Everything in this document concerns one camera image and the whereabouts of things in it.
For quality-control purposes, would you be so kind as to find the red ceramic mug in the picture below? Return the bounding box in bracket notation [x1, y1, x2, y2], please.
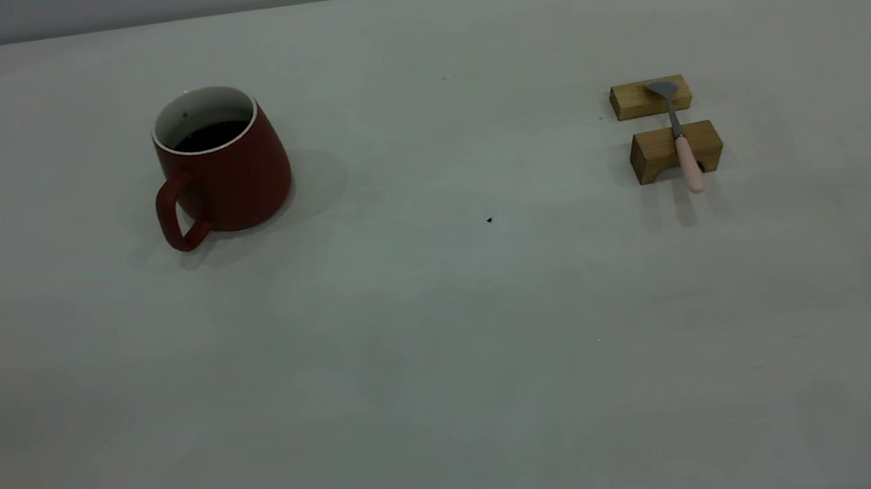
[143, 77, 301, 255]

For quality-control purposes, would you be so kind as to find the pink-handled metal spoon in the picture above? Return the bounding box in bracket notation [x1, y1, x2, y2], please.
[645, 76, 707, 198]

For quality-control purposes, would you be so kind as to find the dark coffee liquid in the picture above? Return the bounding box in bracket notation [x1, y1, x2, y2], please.
[172, 118, 254, 155]

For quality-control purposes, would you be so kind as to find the flat rectangular wooden block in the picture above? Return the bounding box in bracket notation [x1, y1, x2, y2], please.
[608, 73, 694, 122]

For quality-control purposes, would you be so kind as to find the arched wooden block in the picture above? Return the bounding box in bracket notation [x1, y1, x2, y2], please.
[627, 118, 727, 187]

